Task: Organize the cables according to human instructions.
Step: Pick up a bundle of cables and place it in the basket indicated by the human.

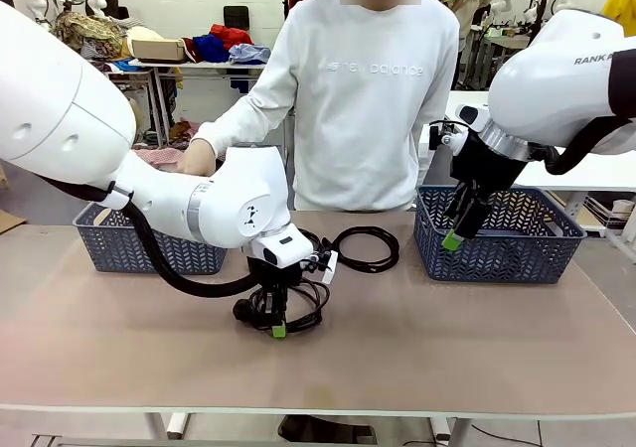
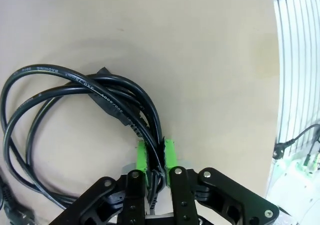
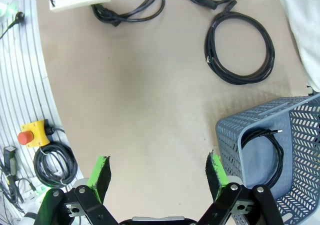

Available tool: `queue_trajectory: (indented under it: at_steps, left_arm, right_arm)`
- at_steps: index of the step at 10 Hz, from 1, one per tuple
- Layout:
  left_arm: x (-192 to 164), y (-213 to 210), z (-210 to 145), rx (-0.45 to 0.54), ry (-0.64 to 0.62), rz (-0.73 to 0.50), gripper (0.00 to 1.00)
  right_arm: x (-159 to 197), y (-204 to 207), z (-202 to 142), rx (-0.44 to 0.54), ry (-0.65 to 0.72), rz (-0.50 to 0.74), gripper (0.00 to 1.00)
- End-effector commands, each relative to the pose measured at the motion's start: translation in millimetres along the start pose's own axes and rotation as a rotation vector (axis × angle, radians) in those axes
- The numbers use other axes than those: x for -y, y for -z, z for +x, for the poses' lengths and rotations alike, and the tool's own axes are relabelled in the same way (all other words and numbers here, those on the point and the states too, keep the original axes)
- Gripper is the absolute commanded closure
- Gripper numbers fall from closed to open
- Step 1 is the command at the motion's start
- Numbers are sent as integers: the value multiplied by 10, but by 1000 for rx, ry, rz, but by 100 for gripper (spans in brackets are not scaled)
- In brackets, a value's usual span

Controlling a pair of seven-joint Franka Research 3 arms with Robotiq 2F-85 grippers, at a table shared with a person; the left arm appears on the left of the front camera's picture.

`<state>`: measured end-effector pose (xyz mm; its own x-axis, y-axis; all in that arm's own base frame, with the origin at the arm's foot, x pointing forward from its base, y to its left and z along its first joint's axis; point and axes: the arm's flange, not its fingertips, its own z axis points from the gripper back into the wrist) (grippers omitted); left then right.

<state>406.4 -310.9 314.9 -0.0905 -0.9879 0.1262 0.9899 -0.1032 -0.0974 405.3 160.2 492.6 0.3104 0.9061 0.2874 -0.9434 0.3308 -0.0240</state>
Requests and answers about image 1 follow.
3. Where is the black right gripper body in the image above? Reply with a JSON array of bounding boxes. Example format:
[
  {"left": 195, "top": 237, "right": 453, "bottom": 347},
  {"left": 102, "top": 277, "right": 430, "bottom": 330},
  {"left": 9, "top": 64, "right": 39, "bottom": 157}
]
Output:
[{"left": 448, "top": 131, "right": 529, "bottom": 200}]

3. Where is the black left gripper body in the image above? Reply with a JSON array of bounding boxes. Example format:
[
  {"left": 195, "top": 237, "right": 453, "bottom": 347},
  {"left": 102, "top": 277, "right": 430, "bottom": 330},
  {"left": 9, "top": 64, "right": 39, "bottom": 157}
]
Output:
[{"left": 246, "top": 256, "right": 305, "bottom": 289}]

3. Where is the black power cable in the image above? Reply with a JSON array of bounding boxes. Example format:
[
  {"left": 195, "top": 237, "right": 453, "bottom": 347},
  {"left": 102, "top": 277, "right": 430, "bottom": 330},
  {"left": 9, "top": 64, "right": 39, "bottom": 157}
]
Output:
[{"left": 232, "top": 276, "right": 332, "bottom": 340}]

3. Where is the person's right forearm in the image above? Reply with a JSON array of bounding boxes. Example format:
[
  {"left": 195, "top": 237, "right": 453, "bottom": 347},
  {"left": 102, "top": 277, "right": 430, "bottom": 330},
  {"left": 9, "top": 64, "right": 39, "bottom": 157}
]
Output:
[{"left": 191, "top": 83, "right": 284, "bottom": 156}]

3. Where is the person's left forearm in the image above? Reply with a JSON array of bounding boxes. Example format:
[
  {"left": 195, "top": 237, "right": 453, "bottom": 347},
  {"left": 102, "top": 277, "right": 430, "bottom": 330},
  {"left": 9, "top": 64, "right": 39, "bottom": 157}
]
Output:
[{"left": 416, "top": 88, "right": 459, "bottom": 186}]

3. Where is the person's right hand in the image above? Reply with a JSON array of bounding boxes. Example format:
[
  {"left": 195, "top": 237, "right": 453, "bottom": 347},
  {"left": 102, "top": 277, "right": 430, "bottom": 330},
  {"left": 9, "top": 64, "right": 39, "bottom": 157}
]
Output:
[{"left": 177, "top": 137, "right": 219, "bottom": 178}]

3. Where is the grey plastic lattice basket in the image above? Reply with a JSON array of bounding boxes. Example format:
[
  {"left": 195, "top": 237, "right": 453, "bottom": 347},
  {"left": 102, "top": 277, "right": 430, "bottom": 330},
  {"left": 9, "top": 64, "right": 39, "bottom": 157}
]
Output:
[
  {"left": 413, "top": 184, "right": 588, "bottom": 284},
  {"left": 73, "top": 201, "right": 231, "bottom": 275}
]

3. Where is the white side table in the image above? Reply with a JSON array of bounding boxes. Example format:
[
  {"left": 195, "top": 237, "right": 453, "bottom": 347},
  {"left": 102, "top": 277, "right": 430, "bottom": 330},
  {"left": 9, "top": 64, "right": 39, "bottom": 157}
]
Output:
[{"left": 418, "top": 88, "right": 636, "bottom": 193}]

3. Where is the person in white sweatshirt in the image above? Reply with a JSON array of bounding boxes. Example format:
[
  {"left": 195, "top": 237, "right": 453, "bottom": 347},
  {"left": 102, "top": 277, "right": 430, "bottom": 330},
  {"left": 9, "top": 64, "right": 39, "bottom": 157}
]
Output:
[{"left": 191, "top": 0, "right": 461, "bottom": 213}]

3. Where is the grey background table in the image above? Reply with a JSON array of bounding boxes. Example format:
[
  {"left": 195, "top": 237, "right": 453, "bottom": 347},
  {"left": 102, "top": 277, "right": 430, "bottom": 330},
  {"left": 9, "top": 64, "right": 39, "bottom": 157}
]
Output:
[{"left": 479, "top": 27, "right": 536, "bottom": 90}]

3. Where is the black object under table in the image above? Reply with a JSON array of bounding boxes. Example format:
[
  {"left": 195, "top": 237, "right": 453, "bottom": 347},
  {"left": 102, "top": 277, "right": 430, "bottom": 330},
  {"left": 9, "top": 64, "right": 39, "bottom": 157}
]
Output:
[{"left": 276, "top": 414, "right": 379, "bottom": 444}]

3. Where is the white table leg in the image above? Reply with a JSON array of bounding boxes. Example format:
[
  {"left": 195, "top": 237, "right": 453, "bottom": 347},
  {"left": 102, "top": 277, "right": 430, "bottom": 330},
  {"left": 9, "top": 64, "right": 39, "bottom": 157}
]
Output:
[
  {"left": 145, "top": 410, "right": 191, "bottom": 441},
  {"left": 430, "top": 415, "right": 472, "bottom": 443}
]

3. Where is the red checkered cloth pile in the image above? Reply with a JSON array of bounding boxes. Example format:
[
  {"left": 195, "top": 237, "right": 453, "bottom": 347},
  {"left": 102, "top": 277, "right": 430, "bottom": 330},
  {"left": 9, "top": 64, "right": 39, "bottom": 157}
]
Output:
[{"left": 133, "top": 118, "right": 230, "bottom": 165}]

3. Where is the black tripod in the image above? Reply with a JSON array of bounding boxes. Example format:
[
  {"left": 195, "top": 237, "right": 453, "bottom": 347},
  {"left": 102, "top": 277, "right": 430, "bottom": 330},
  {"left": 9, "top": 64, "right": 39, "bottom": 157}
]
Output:
[{"left": 521, "top": 0, "right": 557, "bottom": 36}]

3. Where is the white background table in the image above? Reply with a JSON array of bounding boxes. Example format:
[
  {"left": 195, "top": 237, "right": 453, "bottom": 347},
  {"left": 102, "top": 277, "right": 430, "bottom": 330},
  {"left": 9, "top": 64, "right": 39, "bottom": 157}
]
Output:
[{"left": 126, "top": 58, "right": 272, "bottom": 148}]

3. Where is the light blue shirt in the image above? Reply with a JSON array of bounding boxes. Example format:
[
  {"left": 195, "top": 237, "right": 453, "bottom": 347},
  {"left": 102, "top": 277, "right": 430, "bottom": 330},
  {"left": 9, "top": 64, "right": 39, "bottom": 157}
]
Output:
[{"left": 229, "top": 43, "right": 272, "bottom": 66}]

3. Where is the blue cloth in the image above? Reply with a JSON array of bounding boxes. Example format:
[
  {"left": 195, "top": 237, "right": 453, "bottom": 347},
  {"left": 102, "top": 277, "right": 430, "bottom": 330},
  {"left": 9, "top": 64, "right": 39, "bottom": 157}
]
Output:
[{"left": 191, "top": 34, "right": 233, "bottom": 65}]

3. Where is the brown cardboard box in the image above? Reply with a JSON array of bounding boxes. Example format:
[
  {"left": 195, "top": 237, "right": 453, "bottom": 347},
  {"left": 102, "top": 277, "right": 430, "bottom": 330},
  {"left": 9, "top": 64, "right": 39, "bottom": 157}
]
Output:
[{"left": 129, "top": 39, "right": 189, "bottom": 64}]

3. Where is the black office chair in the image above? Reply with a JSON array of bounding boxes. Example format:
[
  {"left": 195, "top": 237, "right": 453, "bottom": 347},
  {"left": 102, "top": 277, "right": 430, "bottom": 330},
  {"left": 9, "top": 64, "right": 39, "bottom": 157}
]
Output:
[{"left": 223, "top": 5, "right": 249, "bottom": 34}]

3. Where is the flat cardboard sheet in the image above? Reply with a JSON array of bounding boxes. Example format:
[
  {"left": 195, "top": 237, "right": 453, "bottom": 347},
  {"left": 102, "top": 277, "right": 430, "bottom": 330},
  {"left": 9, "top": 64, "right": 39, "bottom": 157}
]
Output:
[{"left": 0, "top": 207, "right": 27, "bottom": 235}]

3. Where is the cream fabric bundle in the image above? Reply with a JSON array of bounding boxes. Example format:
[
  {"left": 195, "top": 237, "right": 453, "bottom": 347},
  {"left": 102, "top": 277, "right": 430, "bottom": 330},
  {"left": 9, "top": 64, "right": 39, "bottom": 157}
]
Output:
[{"left": 120, "top": 25, "right": 168, "bottom": 60}]

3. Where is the patterned clothes pile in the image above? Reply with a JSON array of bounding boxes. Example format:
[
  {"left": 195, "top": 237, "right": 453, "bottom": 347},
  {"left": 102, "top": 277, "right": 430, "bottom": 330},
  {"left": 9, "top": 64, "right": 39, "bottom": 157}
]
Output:
[{"left": 52, "top": 10, "right": 125, "bottom": 61}]

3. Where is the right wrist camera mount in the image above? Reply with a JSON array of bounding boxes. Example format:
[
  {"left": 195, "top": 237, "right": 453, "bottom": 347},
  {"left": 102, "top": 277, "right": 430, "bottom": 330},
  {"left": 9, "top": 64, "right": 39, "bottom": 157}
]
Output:
[{"left": 428, "top": 120, "right": 471, "bottom": 154}]

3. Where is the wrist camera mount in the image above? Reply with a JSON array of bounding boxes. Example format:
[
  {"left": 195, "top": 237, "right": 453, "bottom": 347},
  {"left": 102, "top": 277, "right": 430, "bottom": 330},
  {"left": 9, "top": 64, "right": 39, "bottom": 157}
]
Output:
[
  {"left": 307, "top": 248, "right": 340, "bottom": 285},
  {"left": 428, "top": 120, "right": 471, "bottom": 154}
]

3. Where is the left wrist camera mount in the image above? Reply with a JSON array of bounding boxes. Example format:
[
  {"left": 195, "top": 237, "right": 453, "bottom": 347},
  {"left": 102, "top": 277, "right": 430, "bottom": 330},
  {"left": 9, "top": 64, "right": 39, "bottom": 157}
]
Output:
[{"left": 307, "top": 248, "right": 340, "bottom": 285}]

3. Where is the black right arm hose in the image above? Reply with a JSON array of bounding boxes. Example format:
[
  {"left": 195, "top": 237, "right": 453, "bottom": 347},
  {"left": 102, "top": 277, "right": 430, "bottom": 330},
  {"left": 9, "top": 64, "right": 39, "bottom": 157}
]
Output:
[{"left": 540, "top": 116, "right": 628, "bottom": 176}]

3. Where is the black arm hose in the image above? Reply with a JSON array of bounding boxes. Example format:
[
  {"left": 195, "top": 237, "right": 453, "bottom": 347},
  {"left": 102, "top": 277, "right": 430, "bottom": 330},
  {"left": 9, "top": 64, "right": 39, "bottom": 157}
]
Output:
[
  {"left": 126, "top": 202, "right": 259, "bottom": 298},
  {"left": 540, "top": 116, "right": 628, "bottom": 176}
]

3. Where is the black left arm hose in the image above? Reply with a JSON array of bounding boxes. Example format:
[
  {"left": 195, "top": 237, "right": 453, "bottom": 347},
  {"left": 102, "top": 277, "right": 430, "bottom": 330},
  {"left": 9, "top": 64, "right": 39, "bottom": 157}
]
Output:
[{"left": 126, "top": 202, "right": 259, "bottom": 298}]

